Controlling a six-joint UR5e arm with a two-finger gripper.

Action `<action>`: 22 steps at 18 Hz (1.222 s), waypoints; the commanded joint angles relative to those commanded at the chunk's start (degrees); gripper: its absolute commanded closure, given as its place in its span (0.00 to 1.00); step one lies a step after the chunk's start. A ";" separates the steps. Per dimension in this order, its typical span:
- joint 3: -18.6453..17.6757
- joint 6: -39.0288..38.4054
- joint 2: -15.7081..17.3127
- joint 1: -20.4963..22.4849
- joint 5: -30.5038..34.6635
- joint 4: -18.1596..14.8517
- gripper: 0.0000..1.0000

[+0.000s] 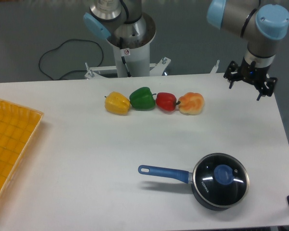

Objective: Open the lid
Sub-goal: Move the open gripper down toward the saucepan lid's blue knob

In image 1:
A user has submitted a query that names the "orange bell pepper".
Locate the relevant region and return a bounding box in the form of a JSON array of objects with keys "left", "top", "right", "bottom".
[{"left": 178, "top": 92, "right": 205, "bottom": 116}]

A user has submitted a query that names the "blue handled saucepan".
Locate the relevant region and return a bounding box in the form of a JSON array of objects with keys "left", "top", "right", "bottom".
[{"left": 137, "top": 152, "right": 250, "bottom": 212}]

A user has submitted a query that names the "yellow bell pepper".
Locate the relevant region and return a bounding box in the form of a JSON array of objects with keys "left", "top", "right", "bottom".
[{"left": 105, "top": 91, "right": 131, "bottom": 115}]

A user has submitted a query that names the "glass lid blue knob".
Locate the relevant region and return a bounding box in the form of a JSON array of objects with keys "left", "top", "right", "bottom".
[{"left": 192, "top": 153, "right": 250, "bottom": 207}]

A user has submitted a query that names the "green bell pepper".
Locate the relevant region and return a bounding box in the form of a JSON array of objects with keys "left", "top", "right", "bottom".
[{"left": 129, "top": 87, "right": 156, "bottom": 111}]

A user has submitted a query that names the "yellow woven basket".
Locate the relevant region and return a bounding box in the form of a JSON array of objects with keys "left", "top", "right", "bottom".
[{"left": 0, "top": 99, "right": 44, "bottom": 197}]

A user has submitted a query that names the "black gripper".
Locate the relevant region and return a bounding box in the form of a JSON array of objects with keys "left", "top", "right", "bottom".
[{"left": 223, "top": 58, "right": 277, "bottom": 101}]

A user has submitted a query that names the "black floor cable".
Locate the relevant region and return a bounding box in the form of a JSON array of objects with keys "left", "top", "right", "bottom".
[{"left": 38, "top": 38, "right": 104, "bottom": 80}]

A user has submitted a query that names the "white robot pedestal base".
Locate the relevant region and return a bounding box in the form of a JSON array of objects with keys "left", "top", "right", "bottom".
[{"left": 83, "top": 13, "right": 171, "bottom": 77}]

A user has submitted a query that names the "red bell pepper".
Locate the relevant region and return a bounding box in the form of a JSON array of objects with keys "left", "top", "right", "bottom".
[{"left": 156, "top": 92, "right": 181, "bottom": 112}]

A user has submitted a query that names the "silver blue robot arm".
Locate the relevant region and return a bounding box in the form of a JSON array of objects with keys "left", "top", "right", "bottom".
[{"left": 83, "top": 0, "right": 289, "bottom": 97}]

